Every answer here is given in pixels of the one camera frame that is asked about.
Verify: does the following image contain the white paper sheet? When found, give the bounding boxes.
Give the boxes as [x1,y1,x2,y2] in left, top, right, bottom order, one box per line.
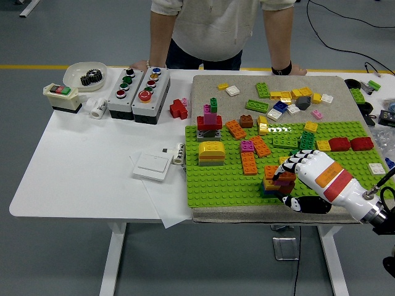
[128,154,194,229]

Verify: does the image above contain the white labelled tube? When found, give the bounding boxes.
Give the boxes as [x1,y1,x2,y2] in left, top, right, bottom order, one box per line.
[172,142,186,166]

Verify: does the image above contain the black floor cable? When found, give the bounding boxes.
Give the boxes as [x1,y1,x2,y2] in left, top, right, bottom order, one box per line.
[306,0,395,76]

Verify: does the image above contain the light green long brick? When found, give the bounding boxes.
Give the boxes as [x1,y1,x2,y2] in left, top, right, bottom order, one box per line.
[272,134,300,149]

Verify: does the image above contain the white wall switch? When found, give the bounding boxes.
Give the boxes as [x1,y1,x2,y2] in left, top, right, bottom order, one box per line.
[132,152,174,183]

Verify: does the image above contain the black hanging cable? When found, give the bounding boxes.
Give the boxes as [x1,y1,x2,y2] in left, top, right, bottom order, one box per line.
[291,226,302,296]

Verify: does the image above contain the grey emergency-stop control box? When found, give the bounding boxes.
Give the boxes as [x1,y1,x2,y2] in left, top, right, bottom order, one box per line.
[131,66,172,125]

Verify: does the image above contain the white pipe fitting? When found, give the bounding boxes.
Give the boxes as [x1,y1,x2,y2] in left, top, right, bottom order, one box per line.
[85,97,109,119]

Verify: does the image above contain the dark green tall brick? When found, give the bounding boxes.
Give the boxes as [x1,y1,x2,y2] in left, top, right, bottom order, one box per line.
[299,131,315,151]

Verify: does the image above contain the white table leg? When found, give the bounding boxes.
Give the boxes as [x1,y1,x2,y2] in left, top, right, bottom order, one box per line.
[99,222,128,296]
[317,226,351,296]

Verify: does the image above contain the grey base brick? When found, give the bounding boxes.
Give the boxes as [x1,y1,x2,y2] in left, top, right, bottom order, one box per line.
[196,128,222,142]

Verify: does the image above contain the grey-brown mat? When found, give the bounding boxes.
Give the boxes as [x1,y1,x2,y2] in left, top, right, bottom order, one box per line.
[188,75,395,225]

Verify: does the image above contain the red brick cluster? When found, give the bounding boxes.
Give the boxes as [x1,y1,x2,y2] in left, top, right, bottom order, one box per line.
[168,98,189,120]

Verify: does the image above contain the person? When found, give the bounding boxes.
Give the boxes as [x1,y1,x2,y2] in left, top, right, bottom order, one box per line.
[150,0,296,71]

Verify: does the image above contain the person's left hand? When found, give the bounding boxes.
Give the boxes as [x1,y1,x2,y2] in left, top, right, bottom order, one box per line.
[289,63,308,76]

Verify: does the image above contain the red wide brick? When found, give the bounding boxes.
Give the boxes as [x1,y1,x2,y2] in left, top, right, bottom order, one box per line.
[196,114,223,131]

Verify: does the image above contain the white bowl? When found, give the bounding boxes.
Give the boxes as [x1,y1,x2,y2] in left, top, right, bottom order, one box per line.
[62,61,108,93]

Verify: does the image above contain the white table foot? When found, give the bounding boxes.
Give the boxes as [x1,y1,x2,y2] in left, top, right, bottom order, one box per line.
[19,0,41,18]

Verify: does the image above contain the metal floor socket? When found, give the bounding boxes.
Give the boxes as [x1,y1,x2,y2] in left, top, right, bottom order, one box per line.
[272,236,300,261]

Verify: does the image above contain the light green long plate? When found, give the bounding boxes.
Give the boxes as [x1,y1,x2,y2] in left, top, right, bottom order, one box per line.
[246,99,269,112]

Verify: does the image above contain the yellow rounded brick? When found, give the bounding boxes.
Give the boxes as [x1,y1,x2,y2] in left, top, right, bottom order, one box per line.
[197,140,226,157]

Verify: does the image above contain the black wristwatch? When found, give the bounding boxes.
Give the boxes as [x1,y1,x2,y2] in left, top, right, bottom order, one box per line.
[271,60,293,76]

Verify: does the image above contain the grey four-button control box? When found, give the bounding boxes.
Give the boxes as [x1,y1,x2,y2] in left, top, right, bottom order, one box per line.
[107,68,145,120]

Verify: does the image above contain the orange long brick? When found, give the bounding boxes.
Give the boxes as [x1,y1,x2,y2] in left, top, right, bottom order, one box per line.
[249,134,272,158]
[264,165,296,182]
[224,120,247,140]
[239,150,259,176]

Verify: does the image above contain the green studded baseplate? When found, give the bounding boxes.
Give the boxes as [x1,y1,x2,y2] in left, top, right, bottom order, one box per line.
[184,120,395,208]

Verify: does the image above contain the orange grey layered bricks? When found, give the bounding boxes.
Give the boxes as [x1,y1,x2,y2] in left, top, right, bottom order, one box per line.
[197,154,225,167]

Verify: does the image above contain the beige red-green switch box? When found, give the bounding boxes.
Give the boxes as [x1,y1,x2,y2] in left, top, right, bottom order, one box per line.
[42,83,83,114]

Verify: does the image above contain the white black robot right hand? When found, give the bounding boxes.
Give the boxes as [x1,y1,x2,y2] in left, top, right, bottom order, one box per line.
[270,149,383,223]

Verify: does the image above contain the clear bag of screws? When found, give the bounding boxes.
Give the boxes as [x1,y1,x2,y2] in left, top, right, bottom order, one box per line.
[370,126,395,155]

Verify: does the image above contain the black electronic module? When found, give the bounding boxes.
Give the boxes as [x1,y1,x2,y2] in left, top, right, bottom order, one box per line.
[378,109,395,127]

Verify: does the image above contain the person's right hand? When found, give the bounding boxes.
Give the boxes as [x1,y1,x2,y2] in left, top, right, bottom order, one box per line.
[129,59,151,71]

